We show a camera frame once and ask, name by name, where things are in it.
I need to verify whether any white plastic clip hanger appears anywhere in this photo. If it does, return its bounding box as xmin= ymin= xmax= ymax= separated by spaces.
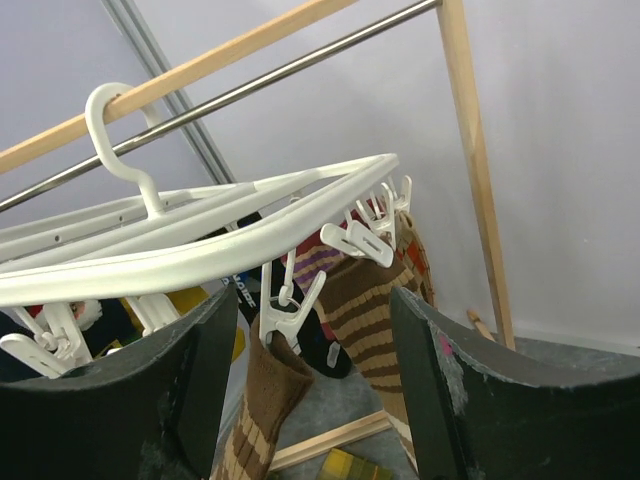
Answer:
xmin=1 ymin=82 xmax=399 ymax=379

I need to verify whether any wooden drying rack frame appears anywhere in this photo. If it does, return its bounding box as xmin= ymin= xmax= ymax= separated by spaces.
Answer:
xmin=0 ymin=0 xmax=516 ymax=471

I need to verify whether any metal hanging rod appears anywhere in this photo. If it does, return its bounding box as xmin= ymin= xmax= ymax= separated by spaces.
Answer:
xmin=1 ymin=0 xmax=441 ymax=211

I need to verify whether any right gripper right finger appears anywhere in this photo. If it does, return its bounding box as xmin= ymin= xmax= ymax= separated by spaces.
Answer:
xmin=390 ymin=287 xmax=639 ymax=479

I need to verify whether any cream purple striped sock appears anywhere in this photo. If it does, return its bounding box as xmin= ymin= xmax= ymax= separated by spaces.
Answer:
xmin=293 ymin=231 xmax=343 ymax=294

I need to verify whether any brown beige striped sock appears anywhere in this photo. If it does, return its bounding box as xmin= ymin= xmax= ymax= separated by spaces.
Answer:
xmin=211 ymin=319 xmax=314 ymax=480

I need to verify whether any argyle orange beige sock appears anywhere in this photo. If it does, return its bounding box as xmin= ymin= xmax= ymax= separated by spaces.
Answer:
xmin=395 ymin=210 xmax=437 ymax=308

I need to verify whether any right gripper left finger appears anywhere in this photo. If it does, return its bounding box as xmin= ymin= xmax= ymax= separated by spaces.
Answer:
xmin=1 ymin=287 xmax=237 ymax=479

